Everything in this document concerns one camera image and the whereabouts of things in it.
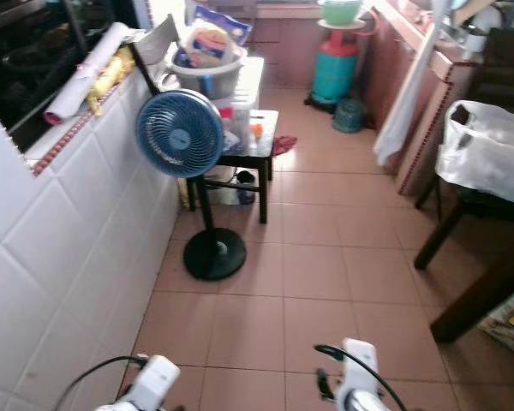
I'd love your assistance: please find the dark brown wooden table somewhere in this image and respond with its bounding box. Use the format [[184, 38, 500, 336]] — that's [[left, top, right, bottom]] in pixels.
[[414, 184, 514, 345]]

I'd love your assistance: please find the colourful printed package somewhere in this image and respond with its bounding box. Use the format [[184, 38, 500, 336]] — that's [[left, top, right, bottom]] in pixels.
[[480, 287, 514, 356]]

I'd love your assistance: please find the small black side table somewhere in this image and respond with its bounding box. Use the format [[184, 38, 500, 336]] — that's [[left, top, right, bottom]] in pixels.
[[184, 110, 279, 225]]

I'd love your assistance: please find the red cloth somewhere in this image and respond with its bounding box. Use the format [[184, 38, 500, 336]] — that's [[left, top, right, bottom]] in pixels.
[[272, 135, 298, 157]]

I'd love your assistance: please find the small teal pot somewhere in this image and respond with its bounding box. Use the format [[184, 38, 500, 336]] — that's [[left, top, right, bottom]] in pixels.
[[332, 97, 365, 134]]

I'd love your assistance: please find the white plastic carrier bag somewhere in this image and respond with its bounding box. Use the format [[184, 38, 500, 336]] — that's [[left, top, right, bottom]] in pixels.
[[435, 100, 514, 209]]

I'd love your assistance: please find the brown kitchen counter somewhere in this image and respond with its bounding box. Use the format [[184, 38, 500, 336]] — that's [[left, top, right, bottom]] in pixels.
[[364, 0, 493, 198]]

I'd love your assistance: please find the blue standing fan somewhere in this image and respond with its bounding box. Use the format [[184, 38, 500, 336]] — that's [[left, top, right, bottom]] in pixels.
[[135, 88, 248, 282]]

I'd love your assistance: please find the white hanging cloth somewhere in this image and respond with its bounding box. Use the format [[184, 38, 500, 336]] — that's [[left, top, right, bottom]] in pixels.
[[373, 0, 455, 168]]

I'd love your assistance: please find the white plastic storage box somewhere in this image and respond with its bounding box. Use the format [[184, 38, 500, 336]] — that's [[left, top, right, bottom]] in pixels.
[[216, 56, 265, 116]]

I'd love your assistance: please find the teal gas cylinder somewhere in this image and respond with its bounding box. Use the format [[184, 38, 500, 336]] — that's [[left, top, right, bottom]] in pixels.
[[307, 30, 361, 108]]

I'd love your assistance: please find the steel basin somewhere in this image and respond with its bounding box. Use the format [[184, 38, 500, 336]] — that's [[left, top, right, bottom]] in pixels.
[[158, 47, 245, 101]]

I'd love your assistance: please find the orange printed snack bag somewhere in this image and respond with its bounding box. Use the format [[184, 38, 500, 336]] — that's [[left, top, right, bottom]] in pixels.
[[182, 21, 234, 69]]

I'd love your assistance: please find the dark wooden chair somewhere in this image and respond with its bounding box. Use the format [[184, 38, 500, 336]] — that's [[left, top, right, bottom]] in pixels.
[[467, 27, 514, 108]]

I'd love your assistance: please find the yellow wrapped bundle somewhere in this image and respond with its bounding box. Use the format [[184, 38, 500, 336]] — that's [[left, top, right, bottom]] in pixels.
[[87, 47, 136, 116]]

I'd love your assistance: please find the green plastic bowl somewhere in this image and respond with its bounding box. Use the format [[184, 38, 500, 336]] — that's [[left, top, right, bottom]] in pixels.
[[319, 0, 365, 25]]

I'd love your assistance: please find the blue white plastic bag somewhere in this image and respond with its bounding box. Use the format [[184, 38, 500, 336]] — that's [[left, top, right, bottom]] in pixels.
[[187, 4, 254, 45]]

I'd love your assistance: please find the grey flat board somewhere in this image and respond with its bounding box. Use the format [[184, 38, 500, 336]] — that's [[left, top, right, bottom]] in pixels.
[[130, 13, 179, 95]]

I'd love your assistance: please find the white rolled paper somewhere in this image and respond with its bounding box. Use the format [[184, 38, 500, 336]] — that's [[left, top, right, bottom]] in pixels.
[[45, 21, 131, 127]]

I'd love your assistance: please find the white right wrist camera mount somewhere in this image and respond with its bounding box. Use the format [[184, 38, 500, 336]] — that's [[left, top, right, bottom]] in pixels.
[[338, 338, 380, 399]]

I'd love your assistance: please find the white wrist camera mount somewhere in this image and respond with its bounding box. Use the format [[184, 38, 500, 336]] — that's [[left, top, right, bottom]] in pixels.
[[120, 354, 182, 411], [338, 338, 380, 399]]

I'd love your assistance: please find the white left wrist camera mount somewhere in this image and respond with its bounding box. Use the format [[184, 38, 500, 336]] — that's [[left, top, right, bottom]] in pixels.
[[120, 354, 182, 411]]

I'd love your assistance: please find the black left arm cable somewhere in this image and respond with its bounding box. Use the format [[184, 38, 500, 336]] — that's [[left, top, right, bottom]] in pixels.
[[53, 354, 148, 411]]

